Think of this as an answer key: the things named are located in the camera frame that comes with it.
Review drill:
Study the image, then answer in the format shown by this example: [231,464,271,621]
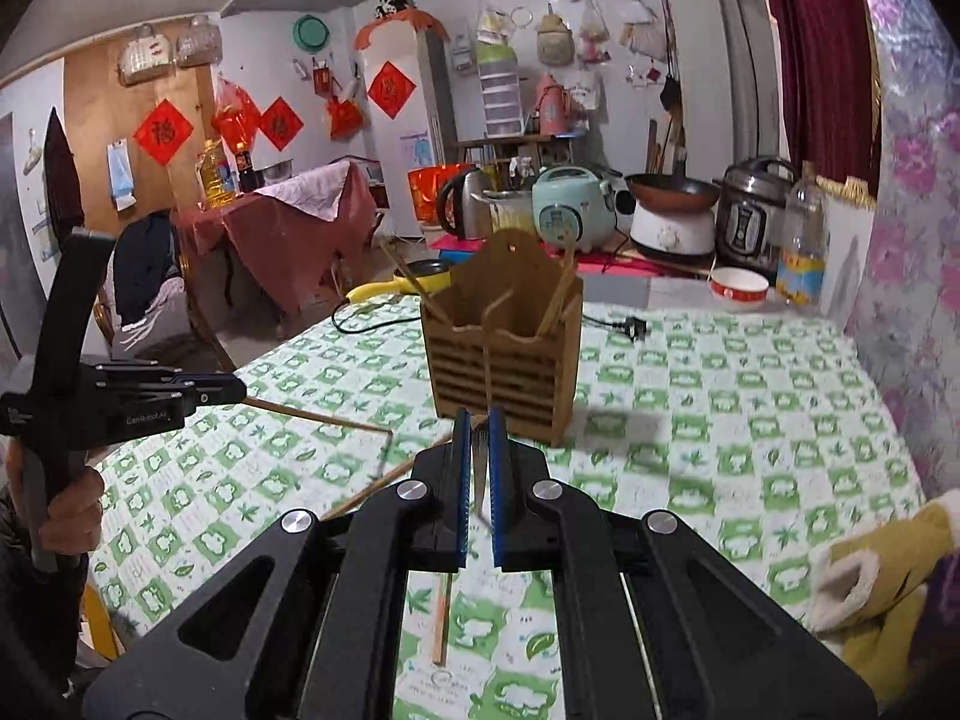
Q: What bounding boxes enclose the wooden chopstick two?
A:
[242,397,394,437]

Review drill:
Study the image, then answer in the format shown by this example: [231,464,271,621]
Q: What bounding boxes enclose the wooden chopstick four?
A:
[431,574,452,667]

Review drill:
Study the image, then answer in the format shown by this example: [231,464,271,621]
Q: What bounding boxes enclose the wooden chopstick one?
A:
[381,241,452,327]

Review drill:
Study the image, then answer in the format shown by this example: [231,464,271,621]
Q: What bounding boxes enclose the wooden chopstick three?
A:
[320,416,485,522]

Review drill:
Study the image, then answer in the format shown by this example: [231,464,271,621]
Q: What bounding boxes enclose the brown wooden utensil holder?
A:
[420,229,583,447]

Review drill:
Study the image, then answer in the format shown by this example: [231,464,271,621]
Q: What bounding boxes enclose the person left hand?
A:
[5,439,104,557]

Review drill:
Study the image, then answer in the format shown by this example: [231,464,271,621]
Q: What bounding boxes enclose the wooden chair with clothes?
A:
[94,210,236,372]

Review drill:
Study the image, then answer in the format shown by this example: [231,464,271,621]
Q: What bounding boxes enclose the red cloth covered table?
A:
[176,160,376,316]

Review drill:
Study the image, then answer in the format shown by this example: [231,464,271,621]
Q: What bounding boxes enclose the cooking oil bottle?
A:
[195,140,236,208]

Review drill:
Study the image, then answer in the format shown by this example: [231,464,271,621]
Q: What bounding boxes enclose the green white patterned tablecloth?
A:
[91,299,924,718]

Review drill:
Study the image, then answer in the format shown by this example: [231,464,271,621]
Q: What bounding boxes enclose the red diamond paper decoration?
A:
[133,99,194,166]

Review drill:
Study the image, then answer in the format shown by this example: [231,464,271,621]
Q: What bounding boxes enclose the yellow electric frying pan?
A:
[347,259,451,304]

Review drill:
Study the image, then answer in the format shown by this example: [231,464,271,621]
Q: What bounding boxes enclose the red gift bag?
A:
[407,163,470,226]

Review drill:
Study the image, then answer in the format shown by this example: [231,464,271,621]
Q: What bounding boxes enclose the steel electric kettle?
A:
[436,166,493,241]

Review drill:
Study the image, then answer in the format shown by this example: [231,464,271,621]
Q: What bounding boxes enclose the white refrigerator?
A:
[355,7,457,239]

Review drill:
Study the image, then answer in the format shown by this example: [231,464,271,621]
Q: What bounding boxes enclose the red white bowl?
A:
[708,266,770,312]

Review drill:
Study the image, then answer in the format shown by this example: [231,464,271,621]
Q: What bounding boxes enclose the clear plastic bottle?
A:
[776,161,828,309]

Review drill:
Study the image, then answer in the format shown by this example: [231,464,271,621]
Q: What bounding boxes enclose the white plastic drawer unit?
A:
[478,59,524,138]

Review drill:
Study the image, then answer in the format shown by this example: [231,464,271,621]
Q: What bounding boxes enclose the mint green rice cooker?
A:
[532,164,617,252]

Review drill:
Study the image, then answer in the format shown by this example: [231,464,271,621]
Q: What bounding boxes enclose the brown wok pan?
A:
[625,172,719,215]

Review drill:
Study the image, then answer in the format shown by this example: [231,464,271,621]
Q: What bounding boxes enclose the black silver pressure cooker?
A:
[716,156,799,281]

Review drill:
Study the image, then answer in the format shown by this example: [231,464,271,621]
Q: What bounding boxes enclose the pink thermos jug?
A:
[534,73,569,137]

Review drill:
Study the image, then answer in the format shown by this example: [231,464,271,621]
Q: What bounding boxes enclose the dark red curtain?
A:
[770,0,880,190]

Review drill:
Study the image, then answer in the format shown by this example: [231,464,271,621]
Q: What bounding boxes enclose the black power cable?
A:
[328,299,651,345]

